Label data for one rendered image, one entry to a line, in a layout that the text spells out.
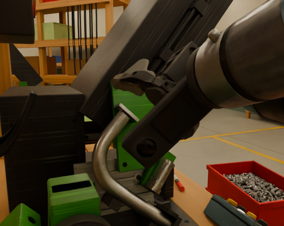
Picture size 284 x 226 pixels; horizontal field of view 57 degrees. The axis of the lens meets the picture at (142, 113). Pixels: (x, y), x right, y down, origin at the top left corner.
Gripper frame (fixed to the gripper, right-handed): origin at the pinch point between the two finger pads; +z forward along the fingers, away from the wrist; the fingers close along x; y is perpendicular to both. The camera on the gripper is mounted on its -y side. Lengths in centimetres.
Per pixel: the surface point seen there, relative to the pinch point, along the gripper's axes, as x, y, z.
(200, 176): -153, 76, 234
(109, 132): 0.3, -3.8, 11.6
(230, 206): -35.8, 2.7, 14.3
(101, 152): -0.9, -7.9, 11.7
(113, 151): -18, 6, 82
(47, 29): 105, 108, 304
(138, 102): -0.9, 6.9, 14.8
